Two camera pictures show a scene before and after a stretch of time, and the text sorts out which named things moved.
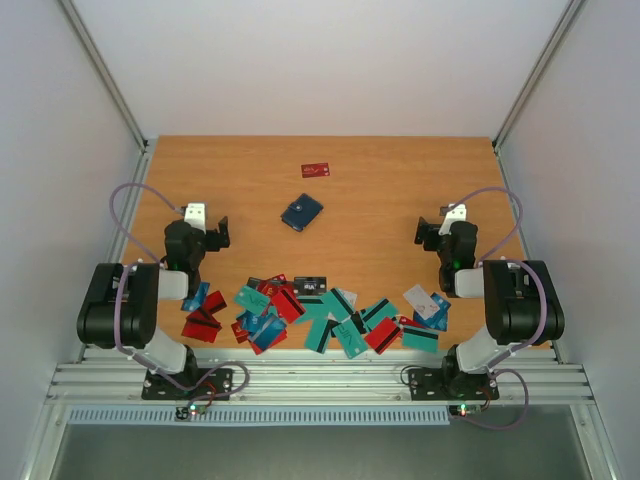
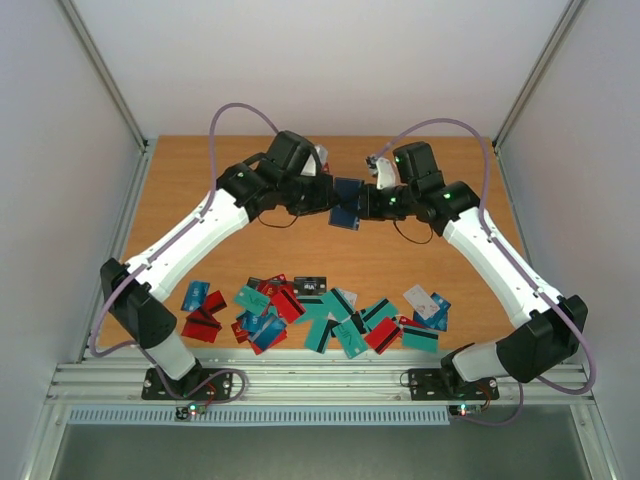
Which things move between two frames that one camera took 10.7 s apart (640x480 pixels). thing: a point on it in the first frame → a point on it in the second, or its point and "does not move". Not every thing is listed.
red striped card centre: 287,305 does not move
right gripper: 425,236 → 372,201
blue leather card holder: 301,212 → 345,214
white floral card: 421,301 does not move
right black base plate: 435,385 does not move
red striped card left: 201,326 does not move
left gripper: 224,241 → 325,196
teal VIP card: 251,299 does not move
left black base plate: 197,384 does not move
